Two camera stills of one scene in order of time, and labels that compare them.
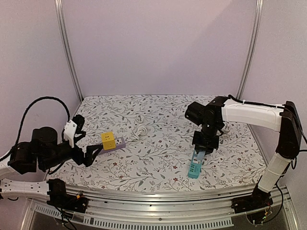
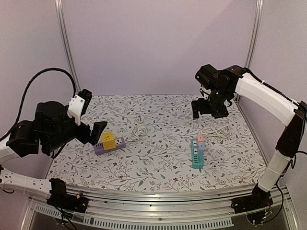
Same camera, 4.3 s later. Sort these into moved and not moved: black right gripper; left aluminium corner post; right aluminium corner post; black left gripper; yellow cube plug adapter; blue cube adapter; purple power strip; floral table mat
Moved: black left gripper; black right gripper; blue cube adapter
Not moved: yellow cube plug adapter; floral table mat; purple power strip; left aluminium corner post; right aluminium corner post
